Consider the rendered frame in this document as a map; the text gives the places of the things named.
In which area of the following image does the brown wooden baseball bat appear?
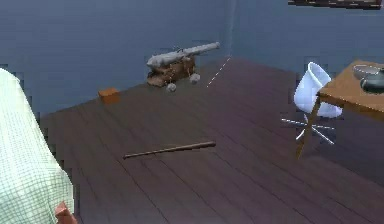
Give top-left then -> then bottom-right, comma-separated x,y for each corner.
122,140 -> 217,160

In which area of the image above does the grey cannon on wood carriage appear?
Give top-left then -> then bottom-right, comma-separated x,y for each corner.
145,41 -> 222,93

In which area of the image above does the small orange-brown box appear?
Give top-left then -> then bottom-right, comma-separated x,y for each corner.
97,87 -> 121,105

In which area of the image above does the white swivel chair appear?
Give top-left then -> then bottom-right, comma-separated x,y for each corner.
280,61 -> 344,146

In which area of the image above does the brown wooden table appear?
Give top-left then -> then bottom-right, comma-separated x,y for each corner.
295,59 -> 384,160

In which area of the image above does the bed with pale checked cover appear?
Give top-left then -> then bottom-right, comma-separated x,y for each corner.
0,67 -> 78,224

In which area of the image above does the grey round bowl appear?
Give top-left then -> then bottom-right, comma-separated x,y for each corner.
352,64 -> 382,81

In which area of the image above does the dark green round pot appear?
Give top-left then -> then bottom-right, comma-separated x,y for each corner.
359,67 -> 384,95

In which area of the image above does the dark framed wall picture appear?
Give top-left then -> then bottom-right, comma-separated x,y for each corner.
287,0 -> 383,11

